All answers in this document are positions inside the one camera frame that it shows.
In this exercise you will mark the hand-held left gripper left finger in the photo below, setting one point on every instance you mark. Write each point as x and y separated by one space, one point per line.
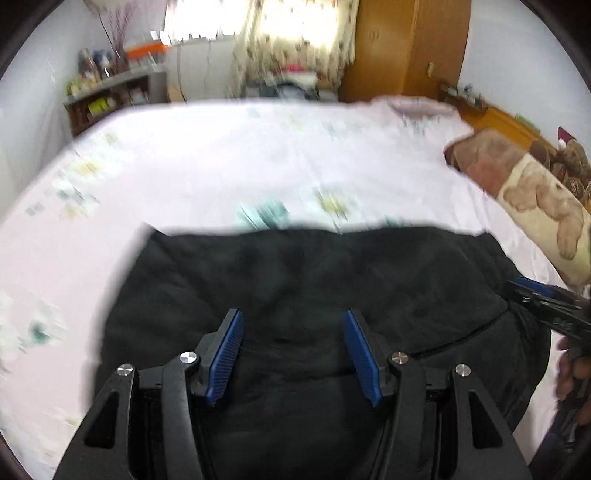
226 357

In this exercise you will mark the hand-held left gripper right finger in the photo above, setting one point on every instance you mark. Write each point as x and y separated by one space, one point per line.
362 355

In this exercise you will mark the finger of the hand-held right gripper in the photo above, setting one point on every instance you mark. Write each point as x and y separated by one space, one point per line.
545 307

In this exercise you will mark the black hooded jacket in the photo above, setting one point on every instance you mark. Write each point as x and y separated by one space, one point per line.
300 277

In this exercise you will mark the person's right forearm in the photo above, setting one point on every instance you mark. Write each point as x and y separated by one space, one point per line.
565 447

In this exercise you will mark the pile of clothes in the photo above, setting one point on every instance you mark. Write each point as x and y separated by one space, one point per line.
291 85

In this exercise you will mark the person's right hand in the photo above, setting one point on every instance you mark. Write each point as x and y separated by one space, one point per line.
572 374

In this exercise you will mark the bear print pillow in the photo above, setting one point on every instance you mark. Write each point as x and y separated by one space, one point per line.
531 194

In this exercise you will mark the brown teddy bear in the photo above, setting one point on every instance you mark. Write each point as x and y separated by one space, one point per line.
572 161

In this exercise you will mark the wooden headboard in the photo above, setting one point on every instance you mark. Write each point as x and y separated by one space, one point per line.
503 117

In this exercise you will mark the bed with floral pink sheet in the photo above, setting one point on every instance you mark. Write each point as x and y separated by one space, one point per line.
207 161

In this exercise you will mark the dark wooden shelf unit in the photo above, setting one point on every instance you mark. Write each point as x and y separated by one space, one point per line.
115 99

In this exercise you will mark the wooden wardrobe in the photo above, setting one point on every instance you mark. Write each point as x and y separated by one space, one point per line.
401 46

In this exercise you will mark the patterned curtain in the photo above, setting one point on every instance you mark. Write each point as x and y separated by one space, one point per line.
295 50

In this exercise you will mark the orange storage box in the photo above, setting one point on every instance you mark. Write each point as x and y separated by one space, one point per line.
145 53

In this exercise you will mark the dried branches in vase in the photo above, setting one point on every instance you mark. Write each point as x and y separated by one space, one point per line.
117 32

